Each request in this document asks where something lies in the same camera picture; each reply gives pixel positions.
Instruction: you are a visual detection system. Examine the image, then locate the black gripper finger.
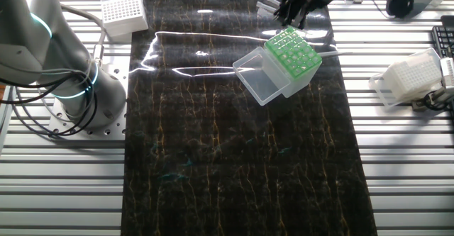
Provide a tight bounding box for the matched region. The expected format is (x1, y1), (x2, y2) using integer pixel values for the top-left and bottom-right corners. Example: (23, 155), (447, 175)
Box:
(274, 0), (296, 27)
(294, 1), (311, 30)

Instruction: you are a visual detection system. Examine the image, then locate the white pipette tip rack box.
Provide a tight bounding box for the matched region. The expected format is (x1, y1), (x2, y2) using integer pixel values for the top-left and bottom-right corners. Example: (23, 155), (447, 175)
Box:
(100, 0), (149, 38)
(368, 47), (444, 108)

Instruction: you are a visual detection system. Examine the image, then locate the small metal foot bracket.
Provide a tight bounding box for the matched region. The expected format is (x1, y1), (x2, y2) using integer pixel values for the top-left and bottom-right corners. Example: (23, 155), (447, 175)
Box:
(411, 86), (454, 112)

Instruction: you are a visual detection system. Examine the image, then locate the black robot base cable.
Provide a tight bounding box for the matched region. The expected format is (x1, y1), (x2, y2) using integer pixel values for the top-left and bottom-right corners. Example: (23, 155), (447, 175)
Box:
(0, 60), (101, 137)

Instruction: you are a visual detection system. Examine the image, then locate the black marble mat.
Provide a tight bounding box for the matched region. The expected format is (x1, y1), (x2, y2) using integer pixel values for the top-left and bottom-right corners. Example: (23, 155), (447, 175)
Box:
(120, 0), (379, 236)

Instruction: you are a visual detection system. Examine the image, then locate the green pipette tip holder box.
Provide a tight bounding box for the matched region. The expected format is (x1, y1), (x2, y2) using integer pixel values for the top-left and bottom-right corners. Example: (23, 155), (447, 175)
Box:
(232, 26), (323, 106)

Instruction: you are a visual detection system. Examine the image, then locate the black keyboard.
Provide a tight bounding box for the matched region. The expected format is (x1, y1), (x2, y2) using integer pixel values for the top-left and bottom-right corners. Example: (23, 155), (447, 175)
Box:
(431, 15), (454, 59)

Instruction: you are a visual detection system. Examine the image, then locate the thick grey robot cable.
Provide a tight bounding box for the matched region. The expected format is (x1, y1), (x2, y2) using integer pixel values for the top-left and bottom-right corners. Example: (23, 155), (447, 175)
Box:
(58, 2), (107, 67)

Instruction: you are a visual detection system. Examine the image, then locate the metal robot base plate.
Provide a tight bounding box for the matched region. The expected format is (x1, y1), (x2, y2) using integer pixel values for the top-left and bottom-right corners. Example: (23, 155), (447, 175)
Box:
(48, 55), (128, 140)

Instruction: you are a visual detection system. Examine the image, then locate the grey vented depth camera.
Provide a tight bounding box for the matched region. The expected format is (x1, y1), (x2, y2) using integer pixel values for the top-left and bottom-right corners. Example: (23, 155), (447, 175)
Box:
(438, 57), (454, 101)

